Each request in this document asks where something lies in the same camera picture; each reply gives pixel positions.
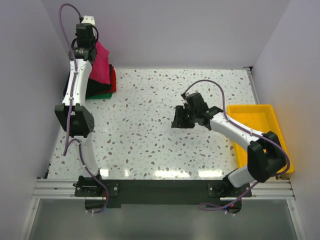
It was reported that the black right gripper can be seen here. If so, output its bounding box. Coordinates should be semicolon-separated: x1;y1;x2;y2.
171;105;198;129

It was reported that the magenta pink t-shirt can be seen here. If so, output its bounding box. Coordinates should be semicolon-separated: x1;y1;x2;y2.
89;41;111;85

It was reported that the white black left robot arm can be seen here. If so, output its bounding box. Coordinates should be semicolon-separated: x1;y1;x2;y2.
54;20;100;178

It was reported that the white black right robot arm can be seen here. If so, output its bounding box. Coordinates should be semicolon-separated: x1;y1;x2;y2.
171;92;290;197

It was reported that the red folded t-shirt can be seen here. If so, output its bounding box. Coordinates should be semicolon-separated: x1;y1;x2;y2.
110;66;117;93

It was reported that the black folded t-shirt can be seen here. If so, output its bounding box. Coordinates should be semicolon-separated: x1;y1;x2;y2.
62;64;113;97

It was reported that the green folded t-shirt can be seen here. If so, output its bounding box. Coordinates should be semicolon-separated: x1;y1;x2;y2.
86;92;113;100

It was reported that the yellow plastic tray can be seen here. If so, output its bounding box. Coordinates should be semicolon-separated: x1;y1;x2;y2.
227;104;295;179

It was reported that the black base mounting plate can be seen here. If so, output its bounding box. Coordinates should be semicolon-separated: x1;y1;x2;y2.
73;176;252;210

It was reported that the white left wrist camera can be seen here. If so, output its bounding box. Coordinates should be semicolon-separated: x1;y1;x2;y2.
81;15;96;26

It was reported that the aluminium right side rail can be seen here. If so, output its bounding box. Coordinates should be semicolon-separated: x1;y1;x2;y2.
244;66;260;104

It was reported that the aluminium rail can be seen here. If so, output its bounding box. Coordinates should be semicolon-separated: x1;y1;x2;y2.
31;178;295;200
244;66;260;104

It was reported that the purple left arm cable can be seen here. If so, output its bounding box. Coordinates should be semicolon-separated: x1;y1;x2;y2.
58;3;110;215

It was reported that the aluminium front rail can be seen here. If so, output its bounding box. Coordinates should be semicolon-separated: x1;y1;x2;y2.
31;178;295;200

